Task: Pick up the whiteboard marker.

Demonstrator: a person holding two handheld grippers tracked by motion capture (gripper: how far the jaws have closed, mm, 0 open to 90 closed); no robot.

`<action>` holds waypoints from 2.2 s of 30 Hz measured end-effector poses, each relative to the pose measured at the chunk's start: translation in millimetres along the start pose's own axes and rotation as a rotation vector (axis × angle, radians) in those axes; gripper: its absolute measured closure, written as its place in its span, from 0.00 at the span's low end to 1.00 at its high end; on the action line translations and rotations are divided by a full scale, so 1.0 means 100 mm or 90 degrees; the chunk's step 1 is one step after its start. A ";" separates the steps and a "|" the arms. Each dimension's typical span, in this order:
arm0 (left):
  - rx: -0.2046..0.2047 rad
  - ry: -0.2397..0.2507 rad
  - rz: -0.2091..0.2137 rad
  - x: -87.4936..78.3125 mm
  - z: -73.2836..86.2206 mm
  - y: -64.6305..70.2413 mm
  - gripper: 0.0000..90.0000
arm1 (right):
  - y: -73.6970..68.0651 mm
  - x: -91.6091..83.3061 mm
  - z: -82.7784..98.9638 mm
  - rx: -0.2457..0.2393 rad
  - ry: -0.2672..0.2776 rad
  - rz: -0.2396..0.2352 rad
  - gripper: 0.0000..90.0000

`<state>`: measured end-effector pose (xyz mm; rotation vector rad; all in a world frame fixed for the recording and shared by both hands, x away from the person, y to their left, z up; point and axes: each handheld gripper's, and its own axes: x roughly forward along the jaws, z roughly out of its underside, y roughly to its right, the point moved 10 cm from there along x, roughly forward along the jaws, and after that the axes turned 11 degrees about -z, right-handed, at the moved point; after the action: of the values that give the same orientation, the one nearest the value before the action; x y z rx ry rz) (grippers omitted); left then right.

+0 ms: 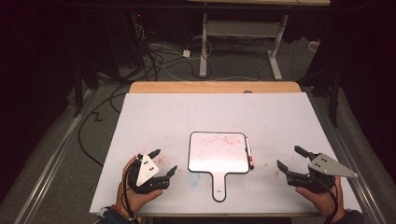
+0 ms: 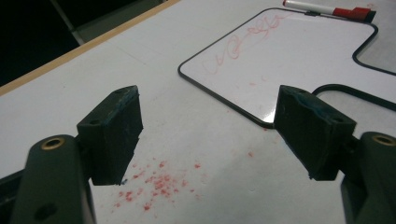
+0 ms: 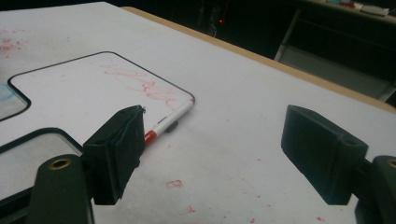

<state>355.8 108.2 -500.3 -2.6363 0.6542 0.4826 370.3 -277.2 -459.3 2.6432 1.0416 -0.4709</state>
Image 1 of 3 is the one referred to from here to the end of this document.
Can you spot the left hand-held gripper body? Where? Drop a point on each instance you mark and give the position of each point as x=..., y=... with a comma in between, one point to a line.
x=146, y=169

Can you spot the white power adapter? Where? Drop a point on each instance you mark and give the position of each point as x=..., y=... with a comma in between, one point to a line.
x=186, y=53

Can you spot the person's left hand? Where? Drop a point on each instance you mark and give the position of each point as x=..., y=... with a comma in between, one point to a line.
x=130, y=200

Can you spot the white marker with red cap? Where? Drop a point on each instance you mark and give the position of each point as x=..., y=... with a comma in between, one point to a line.
x=249, y=151

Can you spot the white desk frame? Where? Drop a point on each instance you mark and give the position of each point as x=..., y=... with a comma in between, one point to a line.
x=243, y=28

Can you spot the black metal stand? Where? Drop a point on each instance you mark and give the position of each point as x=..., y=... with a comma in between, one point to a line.
x=77, y=93

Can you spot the person's right hand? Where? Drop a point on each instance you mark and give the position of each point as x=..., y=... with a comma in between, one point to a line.
x=327, y=203

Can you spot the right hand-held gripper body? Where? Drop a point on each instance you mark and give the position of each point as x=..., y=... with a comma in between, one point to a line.
x=327, y=168

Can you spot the white box on floor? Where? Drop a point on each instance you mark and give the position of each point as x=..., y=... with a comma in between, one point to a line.
x=313, y=45

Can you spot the metal floor rail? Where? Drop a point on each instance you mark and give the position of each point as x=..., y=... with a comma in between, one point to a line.
x=53, y=158
x=348, y=149

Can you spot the wooden table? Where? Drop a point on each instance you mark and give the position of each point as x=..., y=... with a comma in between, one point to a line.
x=214, y=87

